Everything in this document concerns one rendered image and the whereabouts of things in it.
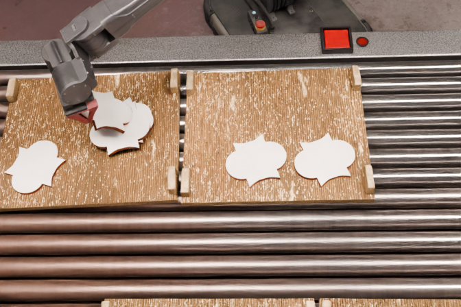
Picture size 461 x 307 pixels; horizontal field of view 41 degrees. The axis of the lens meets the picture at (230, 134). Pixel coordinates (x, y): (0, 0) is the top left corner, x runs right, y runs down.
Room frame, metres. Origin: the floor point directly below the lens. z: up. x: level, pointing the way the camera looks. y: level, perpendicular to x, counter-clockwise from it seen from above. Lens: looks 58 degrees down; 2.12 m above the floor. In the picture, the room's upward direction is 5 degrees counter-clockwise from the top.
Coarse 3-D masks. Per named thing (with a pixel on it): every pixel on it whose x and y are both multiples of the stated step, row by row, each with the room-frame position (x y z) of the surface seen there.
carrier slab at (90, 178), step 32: (32, 96) 0.91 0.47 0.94; (128, 96) 0.88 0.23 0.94; (160, 96) 0.88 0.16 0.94; (32, 128) 0.82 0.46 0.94; (64, 128) 0.81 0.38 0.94; (160, 128) 0.78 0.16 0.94; (0, 160) 0.74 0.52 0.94; (96, 160) 0.71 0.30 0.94; (128, 160) 0.71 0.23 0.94; (160, 160) 0.70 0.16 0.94; (0, 192) 0.66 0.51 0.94; (64, 192) 0.64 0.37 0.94; (96, 192) 0.63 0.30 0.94; (128, 192) 0.63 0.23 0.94; (160, 192) 0.62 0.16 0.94
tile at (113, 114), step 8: (96, 96) 0.83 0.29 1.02; (104, 96) 0.83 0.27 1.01; (112, 96) 0.84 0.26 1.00; (104, 104) 0.81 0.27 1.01; (112, 104) 0.82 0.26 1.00; (120, 104) 0.82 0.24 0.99; (88, 112) 0.77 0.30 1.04; (96, 112) 0.78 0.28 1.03; (104, 112) 0.78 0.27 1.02; (112, 112) 0.79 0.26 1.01; (120, 112) 0.80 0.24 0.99; (128, 112) 0.81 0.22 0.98; (96, 120) 0.75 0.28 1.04; (104, 120) 0.76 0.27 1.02; (112, 120) 0.77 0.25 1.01; (120, 120) 0.77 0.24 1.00; (128, 120) 0.78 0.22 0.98; (96, 128) 0.73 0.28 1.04; (104, 128) 0.75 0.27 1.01; (112, 128) 0.75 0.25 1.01; (120, 128) 0.75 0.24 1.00
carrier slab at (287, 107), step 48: (192, 96) 0.87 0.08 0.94; (240, 96) 0.85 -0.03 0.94; (288, 96) 0.84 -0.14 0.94; (336, 96) 0.83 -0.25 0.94; (192, 144) 0.73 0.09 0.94; (288, 144) 0.71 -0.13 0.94; (192, 192) 0.61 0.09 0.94; (240, 192) 0.60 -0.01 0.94; (288, 192) 0.59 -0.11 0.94; (336, 192) 0.58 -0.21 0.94
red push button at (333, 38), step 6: (324, 30) 1.04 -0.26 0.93; (330, 30) 1.03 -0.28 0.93; (336, 30) 1.03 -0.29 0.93; (342, 30) 1.03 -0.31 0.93; (324, 36) 1.02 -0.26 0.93; (330, 36) 1.01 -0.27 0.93; (336, 36) 1.01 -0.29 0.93; (342, 36) 1.01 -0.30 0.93; (324, 42) 1.00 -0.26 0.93; (330, 42) 0.99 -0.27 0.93; (336, 42) 0.99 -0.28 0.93; (342, 42) 0.99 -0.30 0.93; (348, 42) 0.99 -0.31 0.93
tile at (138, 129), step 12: (132, 120) 0.79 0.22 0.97; (144, 120) 0.79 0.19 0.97; (96, 132) 0.77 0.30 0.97; (108, 132) 0.77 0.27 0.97; (120, 132) 0.76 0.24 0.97; (132, 132) 0.76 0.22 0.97; (144, 132) 0.76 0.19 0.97; (96, 144) 0.74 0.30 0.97; (108, 144) 0.74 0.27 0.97; (120, 144) 0.73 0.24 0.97; (132, 144) 0.73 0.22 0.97
